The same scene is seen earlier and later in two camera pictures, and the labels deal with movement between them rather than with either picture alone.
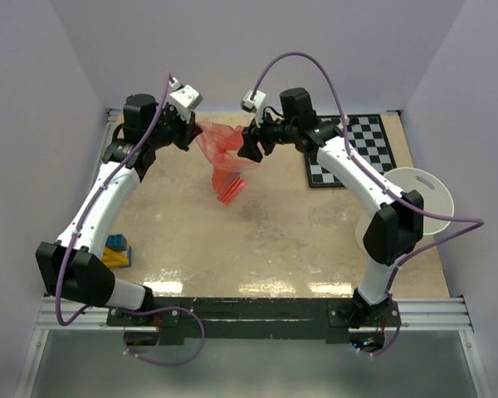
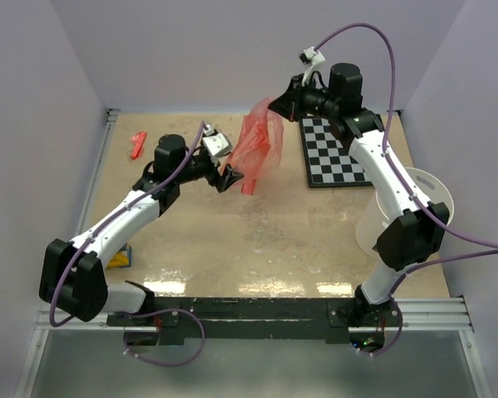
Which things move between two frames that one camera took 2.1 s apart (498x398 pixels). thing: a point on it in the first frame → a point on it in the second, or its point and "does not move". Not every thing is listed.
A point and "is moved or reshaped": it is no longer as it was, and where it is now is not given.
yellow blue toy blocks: (116, 252) does not move
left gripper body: (173, 128) → (207, 168)
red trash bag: (219, 145) is moved or reshaped
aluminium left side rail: (111, 115) does not move
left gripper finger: (194, 131) → (228, 178)
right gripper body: (270, 133) → (307, 99)
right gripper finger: (250, 148) → (284, 105)
